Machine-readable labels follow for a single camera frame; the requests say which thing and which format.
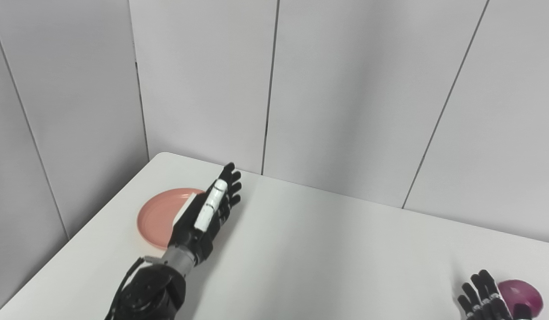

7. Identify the purple red onion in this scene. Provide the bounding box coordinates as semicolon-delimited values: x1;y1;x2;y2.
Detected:
497;279;544;317

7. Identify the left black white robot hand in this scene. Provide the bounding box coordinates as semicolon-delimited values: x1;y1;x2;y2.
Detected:
168;162;242;266

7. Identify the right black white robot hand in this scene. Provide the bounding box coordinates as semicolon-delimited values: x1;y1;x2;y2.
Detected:
457;269;533;320

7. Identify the pink round plate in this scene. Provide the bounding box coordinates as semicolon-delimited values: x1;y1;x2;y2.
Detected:
137;188;206;250

